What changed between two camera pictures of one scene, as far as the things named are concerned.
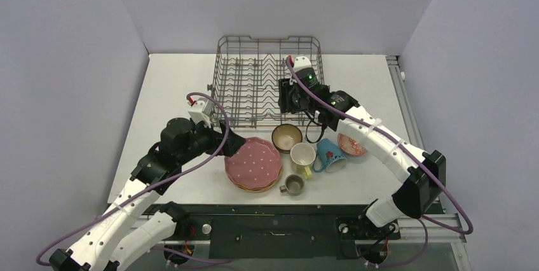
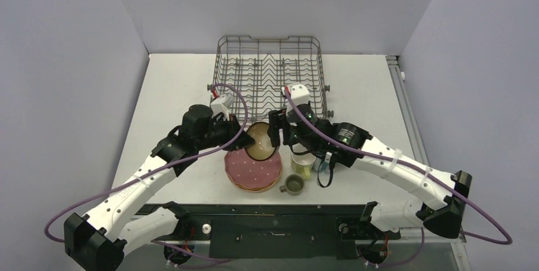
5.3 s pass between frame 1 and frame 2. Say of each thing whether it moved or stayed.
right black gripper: moved
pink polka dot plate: stayed
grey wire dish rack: stayed
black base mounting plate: stayed
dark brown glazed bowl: moved
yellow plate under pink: stayed
